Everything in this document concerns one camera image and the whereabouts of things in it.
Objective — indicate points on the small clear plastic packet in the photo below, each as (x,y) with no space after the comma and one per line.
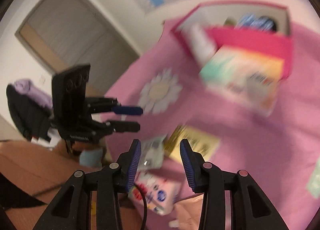
(152,154)

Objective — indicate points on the purple and black clothes pile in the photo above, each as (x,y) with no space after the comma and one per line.
(30,109)

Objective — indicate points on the white lotion bottle red label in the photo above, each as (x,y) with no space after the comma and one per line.
(201,46)

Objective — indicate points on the black tracking camera box left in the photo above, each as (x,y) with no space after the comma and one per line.
(68,95)

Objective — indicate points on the pink storage box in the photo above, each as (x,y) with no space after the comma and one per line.
(212,16)

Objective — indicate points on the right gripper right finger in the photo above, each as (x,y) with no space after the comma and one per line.
(250,206)

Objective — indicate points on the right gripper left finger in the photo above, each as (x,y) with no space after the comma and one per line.
(70,208)

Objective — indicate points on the pink wipes pack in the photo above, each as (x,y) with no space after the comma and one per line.
(159,191)

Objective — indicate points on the yellow card packet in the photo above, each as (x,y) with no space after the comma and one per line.
(200,141)

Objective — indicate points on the grey door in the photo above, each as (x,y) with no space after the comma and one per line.
(65,33)

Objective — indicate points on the left hand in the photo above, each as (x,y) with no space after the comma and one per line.
(86,154)

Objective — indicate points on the pastel tissue pack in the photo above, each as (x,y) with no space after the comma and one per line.
(246,77)

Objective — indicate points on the pink bed blanket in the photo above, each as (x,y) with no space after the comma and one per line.
(280,151)

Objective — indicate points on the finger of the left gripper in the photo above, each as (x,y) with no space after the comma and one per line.
(123,126)
(127,110)

